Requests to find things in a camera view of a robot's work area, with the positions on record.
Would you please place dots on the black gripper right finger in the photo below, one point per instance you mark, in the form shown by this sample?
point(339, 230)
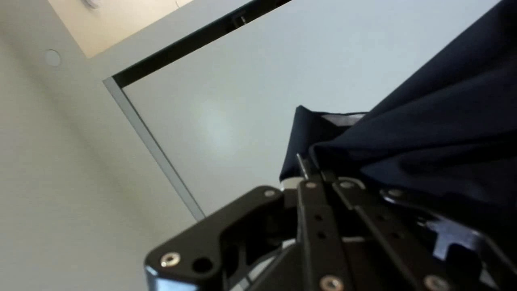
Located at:
point(434, 244)

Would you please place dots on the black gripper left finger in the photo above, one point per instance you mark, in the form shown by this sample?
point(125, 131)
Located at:
point(216, 253)

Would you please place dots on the dark navy hoodie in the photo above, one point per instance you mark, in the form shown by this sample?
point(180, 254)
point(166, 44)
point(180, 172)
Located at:
point(449, 131)

